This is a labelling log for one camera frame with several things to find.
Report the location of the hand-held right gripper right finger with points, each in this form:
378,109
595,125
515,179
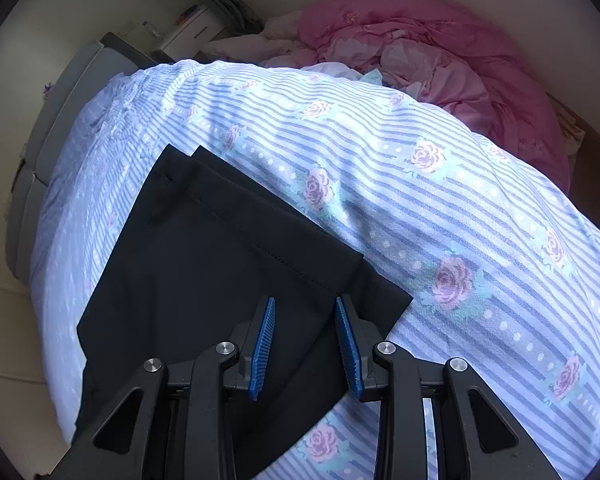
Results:
347,355

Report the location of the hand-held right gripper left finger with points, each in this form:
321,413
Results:
261,355

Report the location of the black pants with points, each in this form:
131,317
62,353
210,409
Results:
215,265

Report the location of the striped floral bed sheet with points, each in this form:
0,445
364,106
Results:
430,210

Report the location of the pink floral quilt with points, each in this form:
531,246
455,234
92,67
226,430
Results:
430,60

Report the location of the light pink pillow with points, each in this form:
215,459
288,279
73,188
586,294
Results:
252,45

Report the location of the white cabinet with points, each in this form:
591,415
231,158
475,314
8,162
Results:
192,25

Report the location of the grey bed frame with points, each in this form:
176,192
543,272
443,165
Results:
45,135

